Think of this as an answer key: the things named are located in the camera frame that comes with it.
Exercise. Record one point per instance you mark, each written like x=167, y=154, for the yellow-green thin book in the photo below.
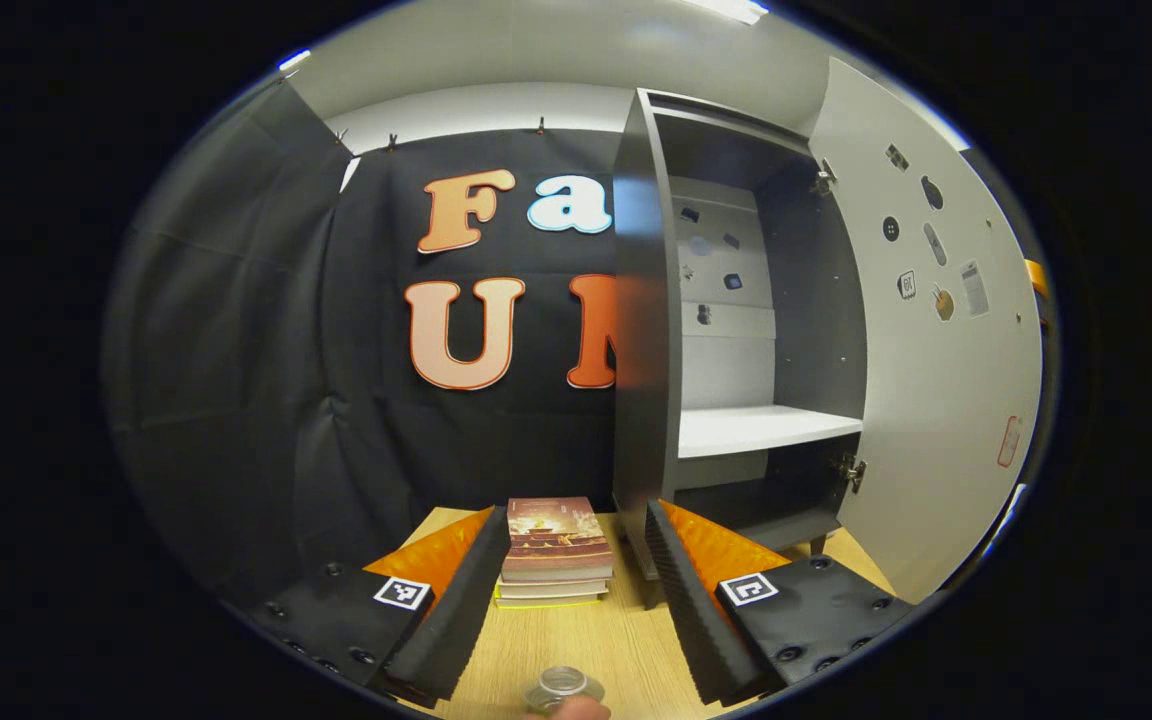
x=546, y=602

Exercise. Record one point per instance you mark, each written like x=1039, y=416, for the metal door hinge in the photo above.
x=849, y=470
x=823, y=180

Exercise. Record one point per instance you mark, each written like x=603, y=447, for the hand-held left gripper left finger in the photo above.
x=466, y=610

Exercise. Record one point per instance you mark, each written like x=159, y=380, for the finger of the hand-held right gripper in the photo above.
x=1037, y=280

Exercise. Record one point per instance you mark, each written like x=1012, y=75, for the white paperback book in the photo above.
x=556, y=589

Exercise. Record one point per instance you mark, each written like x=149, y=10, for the tan coaster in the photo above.
x=581, y=710

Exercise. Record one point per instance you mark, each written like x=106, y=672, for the grey cabinet door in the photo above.
x=936, y=400

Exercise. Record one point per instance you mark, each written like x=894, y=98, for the white cabinet shelf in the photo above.
x=756, y=428

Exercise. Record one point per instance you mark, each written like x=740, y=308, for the black backdrop cloth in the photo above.
x=236, y=400

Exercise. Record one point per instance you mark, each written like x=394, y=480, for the large ceiling light panel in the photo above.
x=726, y=10

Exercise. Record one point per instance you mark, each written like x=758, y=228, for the small ceiling light panel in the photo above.
x=294, y=60

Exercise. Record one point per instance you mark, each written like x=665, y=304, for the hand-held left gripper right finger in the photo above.
x=686, y=610

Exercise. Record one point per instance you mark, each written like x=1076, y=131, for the brown cover book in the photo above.
x=558, y=535

